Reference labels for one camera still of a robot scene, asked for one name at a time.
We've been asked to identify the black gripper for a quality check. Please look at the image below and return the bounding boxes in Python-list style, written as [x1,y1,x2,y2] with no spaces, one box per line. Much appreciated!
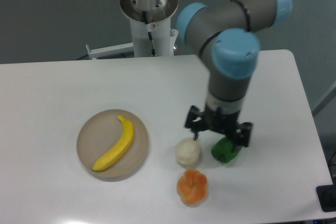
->
[184,105,253,147]

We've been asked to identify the yellow banana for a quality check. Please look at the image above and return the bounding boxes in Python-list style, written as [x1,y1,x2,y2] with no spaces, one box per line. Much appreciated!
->
[92,115,135,172]

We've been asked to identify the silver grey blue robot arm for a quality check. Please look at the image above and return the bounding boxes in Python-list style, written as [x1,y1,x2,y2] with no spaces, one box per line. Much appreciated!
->
[120,0,292,147]

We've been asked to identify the beige round plate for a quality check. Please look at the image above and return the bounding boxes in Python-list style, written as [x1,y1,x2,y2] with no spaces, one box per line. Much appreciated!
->
[76,109,149,182]

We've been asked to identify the green bell pepper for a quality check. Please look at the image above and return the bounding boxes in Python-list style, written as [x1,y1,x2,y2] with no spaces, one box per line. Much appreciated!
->
[211,137,243,164]

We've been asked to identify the white pear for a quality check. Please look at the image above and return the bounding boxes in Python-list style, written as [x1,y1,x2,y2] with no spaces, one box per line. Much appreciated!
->
[175,137,201,166]

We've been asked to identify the orange knotted bread roll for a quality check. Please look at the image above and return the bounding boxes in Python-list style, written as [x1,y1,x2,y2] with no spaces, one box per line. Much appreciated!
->
[176,169,208,206]

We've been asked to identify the black box at table edge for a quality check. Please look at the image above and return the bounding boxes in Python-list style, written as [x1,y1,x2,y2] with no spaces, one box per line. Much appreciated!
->
[316,185,335,212]

